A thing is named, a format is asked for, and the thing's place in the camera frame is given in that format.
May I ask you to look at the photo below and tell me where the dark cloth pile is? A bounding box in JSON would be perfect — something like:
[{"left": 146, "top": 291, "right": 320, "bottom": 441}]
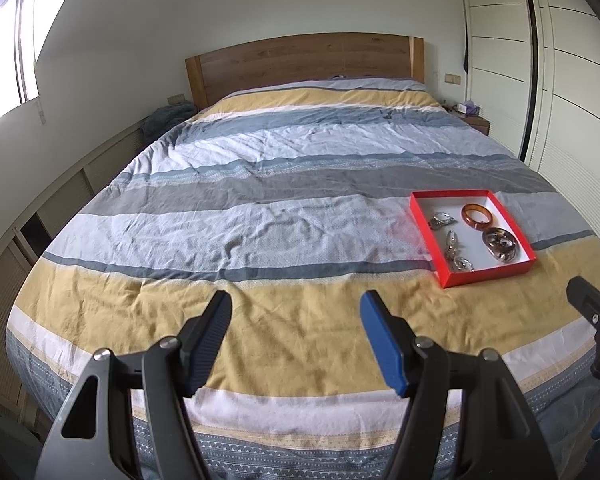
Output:
[{"left": 140, "top": 101, "right": 197, "bottom": 143}]

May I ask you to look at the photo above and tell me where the dark brown bangle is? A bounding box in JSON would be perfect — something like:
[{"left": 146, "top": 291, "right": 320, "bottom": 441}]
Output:
[{"left": 482, "top": 226, "right": 519, "bottom": 263}]

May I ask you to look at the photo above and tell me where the low wall cabinet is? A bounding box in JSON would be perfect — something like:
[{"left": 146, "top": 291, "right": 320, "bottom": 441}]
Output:
[{"left": 0, "top": 122, "right": 145, "bottom": 430}]

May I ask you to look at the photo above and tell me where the tissue box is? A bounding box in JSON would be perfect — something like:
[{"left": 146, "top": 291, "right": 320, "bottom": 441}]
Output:
[{"left": 455, "top": 101, "right": 480, "bottom": 116}]

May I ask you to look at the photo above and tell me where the window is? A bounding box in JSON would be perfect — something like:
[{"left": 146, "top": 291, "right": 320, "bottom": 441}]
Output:
[{"left": 0, "top": 0, "right": 94, "bottom": 129}]

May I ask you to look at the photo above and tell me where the red white shallow box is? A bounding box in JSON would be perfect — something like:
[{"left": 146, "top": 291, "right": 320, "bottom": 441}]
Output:
[{"left": 410, "top": 190, "right": 536, "bottom": 288}]

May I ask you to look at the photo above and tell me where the wooden nightstand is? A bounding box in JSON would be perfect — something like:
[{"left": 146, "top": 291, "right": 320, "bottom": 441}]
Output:
[{"left": 451, "top": 110, "right": 491, "bottom": 136}]

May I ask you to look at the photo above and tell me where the wooden headboard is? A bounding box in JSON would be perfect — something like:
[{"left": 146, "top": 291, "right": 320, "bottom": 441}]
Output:
[{"left": 185, "top": 32, "right": 425, "bottom": 108}]

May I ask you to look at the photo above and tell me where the amber orange bangle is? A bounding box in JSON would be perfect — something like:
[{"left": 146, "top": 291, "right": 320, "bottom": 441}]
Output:
[{"left": 460, "top": 203, "right": 493, "bottom": 231}]

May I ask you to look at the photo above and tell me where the white wardrobe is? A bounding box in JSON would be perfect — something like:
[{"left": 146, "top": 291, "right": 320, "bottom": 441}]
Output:
[{"left": 463, "top": 0, "right": 600, "bottom": 238}]

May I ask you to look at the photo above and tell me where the striped bed duvet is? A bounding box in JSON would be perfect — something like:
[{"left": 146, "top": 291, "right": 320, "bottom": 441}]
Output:
[{"left": 6, "top": 78, "right": 600, "bottom": 479}]

